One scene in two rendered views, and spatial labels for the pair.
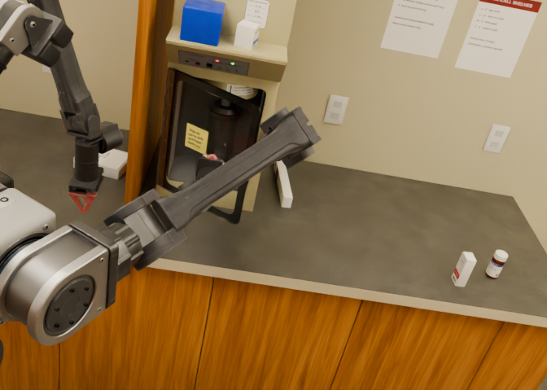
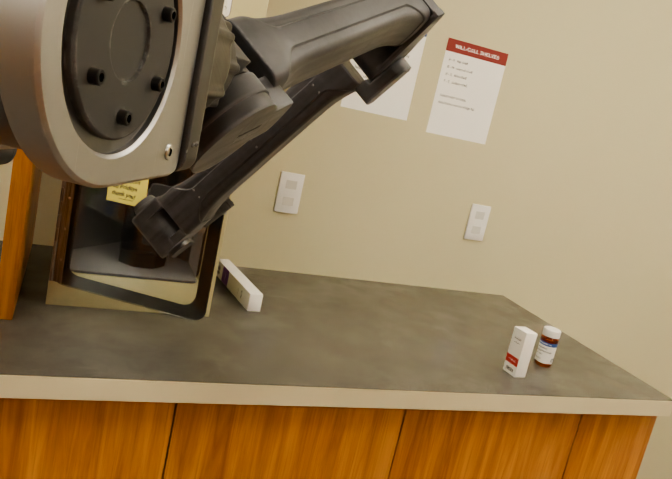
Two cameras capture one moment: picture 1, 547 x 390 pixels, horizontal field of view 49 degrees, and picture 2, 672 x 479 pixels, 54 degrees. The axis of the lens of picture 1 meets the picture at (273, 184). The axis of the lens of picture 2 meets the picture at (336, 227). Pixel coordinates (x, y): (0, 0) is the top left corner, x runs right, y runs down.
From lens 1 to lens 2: 0.72 m
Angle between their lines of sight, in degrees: 26
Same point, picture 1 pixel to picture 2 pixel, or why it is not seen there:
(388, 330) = (440, 463)
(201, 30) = not seen: outside the picture
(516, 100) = (493, 172)
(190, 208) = (289, 45)
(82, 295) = (156, 34)
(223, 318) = not seen: outside the picture
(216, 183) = (322, 22)
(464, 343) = (536, 465)
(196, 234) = (133, 344)
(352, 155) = (313, 257)
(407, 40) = not seen: hidden behind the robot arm
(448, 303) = (520, 396)
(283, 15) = not seen: outside the picture
